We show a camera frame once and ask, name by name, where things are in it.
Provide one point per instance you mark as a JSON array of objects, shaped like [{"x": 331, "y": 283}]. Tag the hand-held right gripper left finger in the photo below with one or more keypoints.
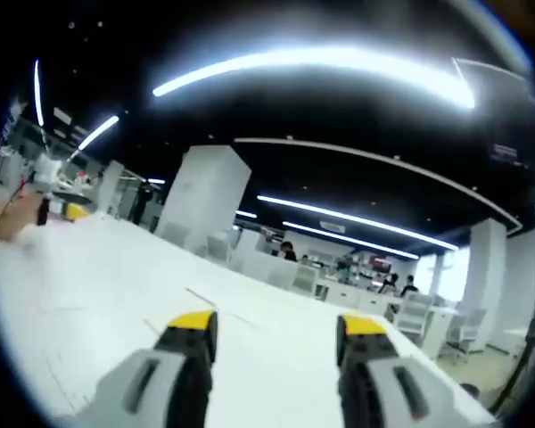
[{"x": 169, "y": 379}]

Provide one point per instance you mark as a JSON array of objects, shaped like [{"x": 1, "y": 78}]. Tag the long ceiling light strip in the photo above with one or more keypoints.
[{"x": 312, "y": 67}]

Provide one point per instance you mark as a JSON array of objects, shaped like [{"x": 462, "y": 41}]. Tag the short ceiling light strip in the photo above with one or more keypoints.
[{"x": 97, "y": 132}]

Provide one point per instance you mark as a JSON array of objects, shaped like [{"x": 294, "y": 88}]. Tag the white square pillar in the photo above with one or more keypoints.
[{"x": 205, "y": 189}]

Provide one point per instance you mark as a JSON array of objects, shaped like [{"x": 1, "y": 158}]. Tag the double ceiling light strip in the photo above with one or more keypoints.
[{"x": 352, "y": 223}]

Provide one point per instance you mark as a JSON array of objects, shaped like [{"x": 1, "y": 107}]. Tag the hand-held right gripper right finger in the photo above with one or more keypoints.
[{"x": 383, "y": 379}]

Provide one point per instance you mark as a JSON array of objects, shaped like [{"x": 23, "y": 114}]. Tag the white slim pillar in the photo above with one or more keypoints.
[{"x": 487, "y": 263}]

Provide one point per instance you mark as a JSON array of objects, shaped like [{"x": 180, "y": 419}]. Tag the white office chair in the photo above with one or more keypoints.
[
  {"x": 304, "y": 275},
  {"x": 412, "y": 318}
]

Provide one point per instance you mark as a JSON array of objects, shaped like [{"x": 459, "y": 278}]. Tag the white desk row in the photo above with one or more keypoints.
[{"x": 365, "y": 298}]

